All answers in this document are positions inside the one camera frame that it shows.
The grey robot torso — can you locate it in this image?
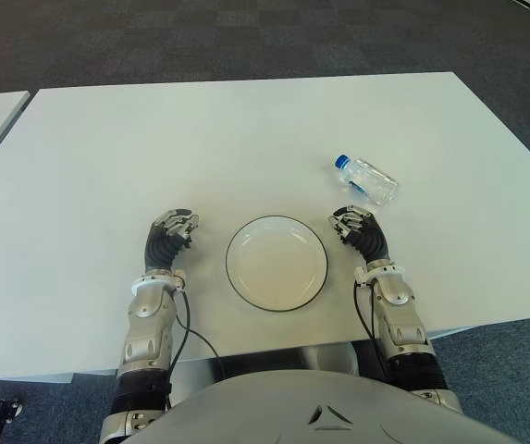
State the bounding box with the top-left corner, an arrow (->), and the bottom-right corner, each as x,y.
120,353 -> 524,444

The white robot waist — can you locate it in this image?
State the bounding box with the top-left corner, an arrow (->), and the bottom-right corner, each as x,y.
287,342 -> 359,372

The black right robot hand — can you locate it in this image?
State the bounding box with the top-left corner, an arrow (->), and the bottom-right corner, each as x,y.
327,204 -> 393,265

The clear water bottle blue cap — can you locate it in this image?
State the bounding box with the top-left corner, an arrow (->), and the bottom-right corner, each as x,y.
330,154 -> 400,207

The white plate black rim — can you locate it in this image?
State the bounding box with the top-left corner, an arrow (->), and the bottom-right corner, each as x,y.
225,215 -> 329,314

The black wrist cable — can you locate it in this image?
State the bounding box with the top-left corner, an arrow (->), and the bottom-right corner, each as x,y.
166,281 -> 224,385
353,281 -> 393,369

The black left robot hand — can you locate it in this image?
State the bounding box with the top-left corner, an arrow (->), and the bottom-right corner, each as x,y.
143,207 -> 201,275

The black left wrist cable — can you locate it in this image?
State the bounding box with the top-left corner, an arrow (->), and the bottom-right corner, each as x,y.
166,281 -> 224,385

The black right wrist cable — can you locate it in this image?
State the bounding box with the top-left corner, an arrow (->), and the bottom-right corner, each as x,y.
353,281 -> 393,369

